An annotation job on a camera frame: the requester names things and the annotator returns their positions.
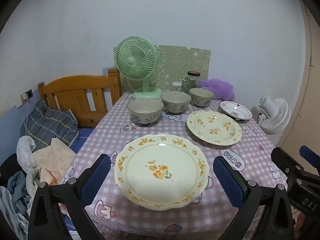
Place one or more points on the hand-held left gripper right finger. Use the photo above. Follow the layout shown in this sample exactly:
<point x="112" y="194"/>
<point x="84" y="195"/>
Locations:
<point x="228" y="180"/>

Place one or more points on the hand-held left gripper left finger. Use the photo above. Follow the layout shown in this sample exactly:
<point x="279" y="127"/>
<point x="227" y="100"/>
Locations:
<point x="96" y="177"/>

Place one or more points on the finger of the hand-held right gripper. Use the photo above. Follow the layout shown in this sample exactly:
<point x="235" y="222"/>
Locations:
<point x="282" y="158"/>
<point x="306" y="152"/>

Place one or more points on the deep yellow floral plate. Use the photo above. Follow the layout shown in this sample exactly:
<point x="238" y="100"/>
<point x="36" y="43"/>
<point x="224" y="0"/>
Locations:
<point x="212" y="127"/>

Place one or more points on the large yellow floral plate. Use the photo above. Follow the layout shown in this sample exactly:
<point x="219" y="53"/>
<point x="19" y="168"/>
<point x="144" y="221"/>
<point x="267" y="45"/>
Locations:
<point x="160" y="170"/>

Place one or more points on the small red patterned plate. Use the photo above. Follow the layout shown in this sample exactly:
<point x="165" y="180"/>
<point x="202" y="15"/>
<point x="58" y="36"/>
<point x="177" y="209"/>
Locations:
<point x="235" y="111"/>

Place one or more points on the green rimmed floral bowl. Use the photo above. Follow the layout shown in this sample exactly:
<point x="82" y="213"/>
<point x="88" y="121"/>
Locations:
<point x="145" y="116"/>
<point x="175" y="107"/>
<point x="201" y="100"/>

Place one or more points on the white floor fan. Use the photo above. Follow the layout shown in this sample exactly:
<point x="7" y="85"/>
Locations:
<point x="275" y="115"/>

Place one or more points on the peach cloth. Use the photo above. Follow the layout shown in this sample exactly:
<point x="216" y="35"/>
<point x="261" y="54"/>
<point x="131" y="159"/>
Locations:
<point x="55" y="160"/>

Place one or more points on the pink checked tablecloth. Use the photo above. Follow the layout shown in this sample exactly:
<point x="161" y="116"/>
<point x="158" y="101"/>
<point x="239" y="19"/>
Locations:
<point x="105" y="130"/>

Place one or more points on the beige door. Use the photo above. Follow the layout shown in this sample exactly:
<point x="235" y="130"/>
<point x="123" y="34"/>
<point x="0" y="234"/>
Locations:
<point x="311" y="92"/>

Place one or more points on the grey plaid pillow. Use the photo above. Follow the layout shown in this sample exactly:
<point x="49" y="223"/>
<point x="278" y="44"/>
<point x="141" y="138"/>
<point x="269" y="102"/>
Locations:
<point x="50" y="127"/>

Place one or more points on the blue grey clothing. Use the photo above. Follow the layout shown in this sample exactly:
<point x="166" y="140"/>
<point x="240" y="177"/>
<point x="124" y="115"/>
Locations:
<point x="15" y="192"/>

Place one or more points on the dark cloth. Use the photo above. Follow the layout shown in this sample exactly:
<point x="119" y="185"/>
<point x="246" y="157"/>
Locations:
<point x="8" y="165"/>

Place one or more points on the purple plush cushion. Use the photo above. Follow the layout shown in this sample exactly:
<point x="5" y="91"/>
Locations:
<point x="217" y="86"/>

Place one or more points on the wooden bed headboard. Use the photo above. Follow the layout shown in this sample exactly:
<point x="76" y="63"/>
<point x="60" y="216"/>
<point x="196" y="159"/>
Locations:
<point x="75" y="85"/>

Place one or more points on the glass jar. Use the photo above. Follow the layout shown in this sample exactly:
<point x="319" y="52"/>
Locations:
<point x="191" y="82"/>

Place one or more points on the small white container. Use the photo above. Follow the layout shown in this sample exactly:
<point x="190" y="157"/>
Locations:
<point x="177" y="85"/>

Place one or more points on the green desk fan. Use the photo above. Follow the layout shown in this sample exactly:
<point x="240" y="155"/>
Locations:
<point x="135" y="61"/>

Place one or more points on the green patterned board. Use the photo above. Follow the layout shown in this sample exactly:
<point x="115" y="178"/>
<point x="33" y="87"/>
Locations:
<point x="180" y="60"/>

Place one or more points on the black wall socket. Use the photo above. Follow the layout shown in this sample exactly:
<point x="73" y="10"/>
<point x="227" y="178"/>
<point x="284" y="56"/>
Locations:
<point x="29" y="94"/>

